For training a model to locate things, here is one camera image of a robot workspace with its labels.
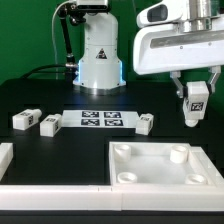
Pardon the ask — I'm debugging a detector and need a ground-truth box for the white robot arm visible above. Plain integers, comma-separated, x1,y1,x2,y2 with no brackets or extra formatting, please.
70,0,224,97

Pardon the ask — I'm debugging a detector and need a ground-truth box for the white U-shaped obstacle fence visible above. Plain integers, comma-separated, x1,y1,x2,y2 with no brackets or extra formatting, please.
0,142,224,212

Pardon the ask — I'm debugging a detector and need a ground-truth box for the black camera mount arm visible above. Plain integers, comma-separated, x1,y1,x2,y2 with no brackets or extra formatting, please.
57,3,86,82

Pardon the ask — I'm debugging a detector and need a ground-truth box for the white cable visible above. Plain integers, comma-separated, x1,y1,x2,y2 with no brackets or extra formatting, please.
51,0,78,80

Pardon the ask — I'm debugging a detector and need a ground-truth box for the white marker base plate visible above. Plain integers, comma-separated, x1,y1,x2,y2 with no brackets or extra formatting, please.
62,110,139,128

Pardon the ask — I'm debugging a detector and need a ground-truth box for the black cable bundle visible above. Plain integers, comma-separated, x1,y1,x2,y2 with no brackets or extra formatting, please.
19,63,76,80

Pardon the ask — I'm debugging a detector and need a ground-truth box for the white square table top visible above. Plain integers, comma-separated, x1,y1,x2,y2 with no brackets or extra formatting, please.
109,142,224,186

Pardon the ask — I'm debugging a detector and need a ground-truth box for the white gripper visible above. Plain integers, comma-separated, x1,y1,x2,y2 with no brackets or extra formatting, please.
133,0,224,98

